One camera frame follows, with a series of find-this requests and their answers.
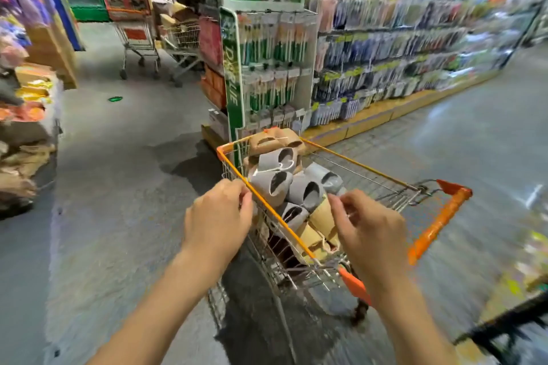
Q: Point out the person's left hand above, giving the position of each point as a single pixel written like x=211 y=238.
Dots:
x=214 y=223

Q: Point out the person's right hand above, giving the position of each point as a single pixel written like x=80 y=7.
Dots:
x=372 y=240

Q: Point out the yellow slippers pair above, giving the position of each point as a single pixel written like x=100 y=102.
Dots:
x=321 y=219

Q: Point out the orange metal shopping cart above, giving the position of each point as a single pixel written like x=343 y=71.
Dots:
x=436 y=223

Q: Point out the person's left forearm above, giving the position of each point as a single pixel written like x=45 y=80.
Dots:
x=158 y=317

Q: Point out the long shelf with yellow base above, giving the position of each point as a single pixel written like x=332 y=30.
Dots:
x=376 y=116

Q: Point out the plain metal cart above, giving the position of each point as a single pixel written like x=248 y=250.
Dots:
x=184 y=35

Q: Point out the metal cart with red seat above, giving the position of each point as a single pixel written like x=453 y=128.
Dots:
x=136 y=35

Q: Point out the white green toothbrush stand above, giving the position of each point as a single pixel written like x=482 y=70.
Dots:
x=233 y=91

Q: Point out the stack of orange boxes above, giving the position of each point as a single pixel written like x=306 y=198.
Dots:
x=214 y=86

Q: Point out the green floor marker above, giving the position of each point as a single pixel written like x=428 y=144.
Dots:
x=115 y=99

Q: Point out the red side poster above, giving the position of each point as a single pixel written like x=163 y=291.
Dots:
x=211 y=41

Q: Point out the rows of blue toothbrush packets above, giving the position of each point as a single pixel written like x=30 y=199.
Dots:
x=385 y=56

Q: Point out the hanging green toothbrush packs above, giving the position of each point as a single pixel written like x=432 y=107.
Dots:
x=274 y=44

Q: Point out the pile of brown cartons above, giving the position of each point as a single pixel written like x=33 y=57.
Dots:
x=171 y=9

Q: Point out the cardboard tray of sandals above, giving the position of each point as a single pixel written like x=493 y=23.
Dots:
x=30 y=95

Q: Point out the stack of cardboard boxes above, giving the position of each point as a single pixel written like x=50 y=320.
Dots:
x=51 y=48

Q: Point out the blue pillar panel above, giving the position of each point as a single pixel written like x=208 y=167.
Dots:
x=68 y=22

